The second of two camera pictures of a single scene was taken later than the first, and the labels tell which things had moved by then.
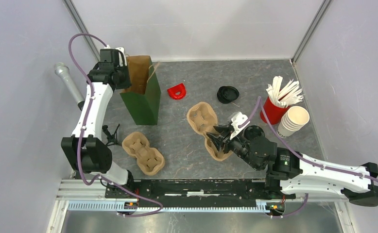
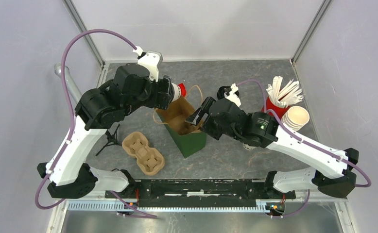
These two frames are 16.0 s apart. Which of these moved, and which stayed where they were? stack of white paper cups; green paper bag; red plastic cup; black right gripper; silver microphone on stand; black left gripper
Moved: black left gripper; black right gripper; green paper bag
Stayed: red plastic cup; silver microphone on stand; stack of white paper cups
